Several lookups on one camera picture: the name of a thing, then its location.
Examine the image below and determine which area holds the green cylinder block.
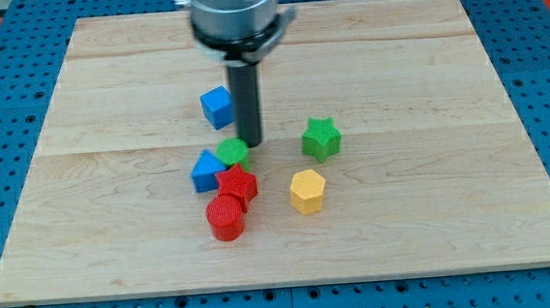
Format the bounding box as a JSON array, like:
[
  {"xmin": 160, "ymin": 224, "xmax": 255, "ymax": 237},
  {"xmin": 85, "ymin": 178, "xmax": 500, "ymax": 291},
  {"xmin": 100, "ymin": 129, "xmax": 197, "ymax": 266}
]
[{"xmin": 215, "ymin": 138, "xmax": 251, "ymax": 170}]

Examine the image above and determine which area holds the blue cube block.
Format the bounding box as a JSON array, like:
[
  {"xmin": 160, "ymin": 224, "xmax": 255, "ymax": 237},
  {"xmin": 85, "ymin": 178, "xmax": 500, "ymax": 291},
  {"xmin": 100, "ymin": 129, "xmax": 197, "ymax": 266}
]
[{"xmin": 200, "ymin": 86, "xmax": 234, "ymax": 130}]

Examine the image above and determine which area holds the yellow hexagon block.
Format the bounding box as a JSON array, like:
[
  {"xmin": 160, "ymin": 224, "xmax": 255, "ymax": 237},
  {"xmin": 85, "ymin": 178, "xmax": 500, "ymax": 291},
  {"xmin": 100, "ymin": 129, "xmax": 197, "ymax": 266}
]
[{"xmin": 290, "ymin": 169, "xmax": 325, "ymax": 215}]

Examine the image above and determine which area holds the red star block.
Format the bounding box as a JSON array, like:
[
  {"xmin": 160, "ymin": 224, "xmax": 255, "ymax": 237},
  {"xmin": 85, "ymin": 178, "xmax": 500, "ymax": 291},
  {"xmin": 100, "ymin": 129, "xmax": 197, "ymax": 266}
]
[{"xmin": 215, "ymin": 164, "xmax": 259, "ymax": 212}]

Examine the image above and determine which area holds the green star block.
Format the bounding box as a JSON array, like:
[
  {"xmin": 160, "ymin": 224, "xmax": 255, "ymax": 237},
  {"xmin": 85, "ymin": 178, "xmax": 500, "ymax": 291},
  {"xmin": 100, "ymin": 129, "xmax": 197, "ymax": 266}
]
[{"xmin": 301, "ymin": 117, "xmax": 342, "ymax": 164}]

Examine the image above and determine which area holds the blue triangle block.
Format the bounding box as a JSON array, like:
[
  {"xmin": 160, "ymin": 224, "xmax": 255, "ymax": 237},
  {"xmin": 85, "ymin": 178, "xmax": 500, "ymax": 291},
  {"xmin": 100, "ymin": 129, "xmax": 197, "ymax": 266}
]
[{"xmin": 190, "ymin": 150, "xmax": 227, "ymax": 194}]

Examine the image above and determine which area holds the red cylinder block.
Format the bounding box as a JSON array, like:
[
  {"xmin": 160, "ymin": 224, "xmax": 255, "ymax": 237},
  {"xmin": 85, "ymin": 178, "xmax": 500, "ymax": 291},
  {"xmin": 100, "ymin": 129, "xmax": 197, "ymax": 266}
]
[{"xmin": 205, "ymin": 196, "xmax": 245, "ymax": 242}]

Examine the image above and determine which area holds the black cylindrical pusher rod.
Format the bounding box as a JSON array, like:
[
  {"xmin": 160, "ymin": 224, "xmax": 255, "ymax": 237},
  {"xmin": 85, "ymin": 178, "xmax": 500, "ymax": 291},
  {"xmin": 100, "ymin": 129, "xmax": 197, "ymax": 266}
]
[{"xmin": 227, "ymin": 65, "xmax": 262, "ymax": 148}]

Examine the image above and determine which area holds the light wooden board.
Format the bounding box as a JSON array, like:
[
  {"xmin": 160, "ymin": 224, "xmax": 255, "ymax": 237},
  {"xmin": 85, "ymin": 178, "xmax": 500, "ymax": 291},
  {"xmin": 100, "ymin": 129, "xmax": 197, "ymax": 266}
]
[{"xmin": 0, "ymin": 0, "xmax": 550, "ymax": 307}]

